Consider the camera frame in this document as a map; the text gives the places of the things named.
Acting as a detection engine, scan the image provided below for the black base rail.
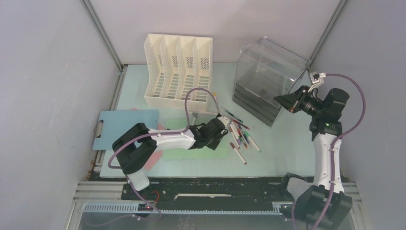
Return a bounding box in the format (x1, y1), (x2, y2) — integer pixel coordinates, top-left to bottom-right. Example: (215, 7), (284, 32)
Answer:
(121, 176), (293, 212)

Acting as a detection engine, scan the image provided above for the green capped white marker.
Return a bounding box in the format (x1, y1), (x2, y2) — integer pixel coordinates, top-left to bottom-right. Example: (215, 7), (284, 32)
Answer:
(245, 131), (261, 152)

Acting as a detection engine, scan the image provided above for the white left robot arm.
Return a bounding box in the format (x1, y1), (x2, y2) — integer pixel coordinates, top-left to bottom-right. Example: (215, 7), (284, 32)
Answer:
(112, 115), (230, 200)

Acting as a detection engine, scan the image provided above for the dark red pen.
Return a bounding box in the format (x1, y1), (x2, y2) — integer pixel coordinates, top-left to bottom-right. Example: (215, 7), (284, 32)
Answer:
(231, 119), (250, 130)

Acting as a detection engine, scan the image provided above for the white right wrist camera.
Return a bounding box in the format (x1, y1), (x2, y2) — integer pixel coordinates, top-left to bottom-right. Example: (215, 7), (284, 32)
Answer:
(308, 72), (326, 92)

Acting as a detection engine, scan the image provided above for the red capped white marker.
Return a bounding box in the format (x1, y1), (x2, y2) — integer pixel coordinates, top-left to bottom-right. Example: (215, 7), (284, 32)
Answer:
(230, 143), (247, 165)

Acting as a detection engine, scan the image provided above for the brown capped white marker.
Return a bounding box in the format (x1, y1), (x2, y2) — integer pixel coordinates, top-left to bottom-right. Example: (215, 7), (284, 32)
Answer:
(228, 126), (240, 149)

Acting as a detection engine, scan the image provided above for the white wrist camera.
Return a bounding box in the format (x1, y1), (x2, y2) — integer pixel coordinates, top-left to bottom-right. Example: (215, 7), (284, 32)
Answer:
(217, 115), (231, 127)
(308, 72), (326, 92)

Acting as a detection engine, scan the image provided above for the white file organizer rack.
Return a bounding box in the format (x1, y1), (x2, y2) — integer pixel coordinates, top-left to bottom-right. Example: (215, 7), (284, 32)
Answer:
(144, 34), (213, 112)

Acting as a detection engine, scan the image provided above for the green tipped dark pen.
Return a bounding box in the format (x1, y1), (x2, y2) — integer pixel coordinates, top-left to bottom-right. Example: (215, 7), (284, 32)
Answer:
(224, 109), (243, 123)

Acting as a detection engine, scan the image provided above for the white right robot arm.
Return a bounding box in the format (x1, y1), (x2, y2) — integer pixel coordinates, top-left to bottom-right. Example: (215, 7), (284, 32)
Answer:
(274, 86), (352, 230)

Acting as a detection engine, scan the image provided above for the pink paper sheet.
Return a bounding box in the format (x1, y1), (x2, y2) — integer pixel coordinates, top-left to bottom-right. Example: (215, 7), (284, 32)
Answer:
(144, 125), (166, 171)

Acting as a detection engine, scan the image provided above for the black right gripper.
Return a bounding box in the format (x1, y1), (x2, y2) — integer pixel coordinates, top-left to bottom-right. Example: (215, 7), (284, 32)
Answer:
(274, 85), (325, 117)

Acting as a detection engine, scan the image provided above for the transparent grey drawer box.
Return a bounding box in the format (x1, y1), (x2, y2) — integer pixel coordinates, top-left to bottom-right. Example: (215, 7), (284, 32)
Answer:
(232, 37), (310, 127)

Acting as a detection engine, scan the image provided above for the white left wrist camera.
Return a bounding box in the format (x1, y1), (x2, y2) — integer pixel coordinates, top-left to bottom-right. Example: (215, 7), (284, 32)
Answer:
(217, 115), (231, 127)

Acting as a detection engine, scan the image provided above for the green clipboard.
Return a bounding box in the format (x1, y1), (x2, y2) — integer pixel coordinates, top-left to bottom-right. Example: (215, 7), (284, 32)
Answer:
(162, 118), (228, 160)

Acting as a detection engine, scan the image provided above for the white marker pen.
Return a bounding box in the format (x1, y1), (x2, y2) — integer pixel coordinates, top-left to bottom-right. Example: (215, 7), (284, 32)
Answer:
(188, 111), (222, 117)

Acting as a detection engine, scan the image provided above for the blue clipboard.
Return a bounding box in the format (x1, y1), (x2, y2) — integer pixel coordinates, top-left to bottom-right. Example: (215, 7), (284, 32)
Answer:
(93, 110), (159, 150)

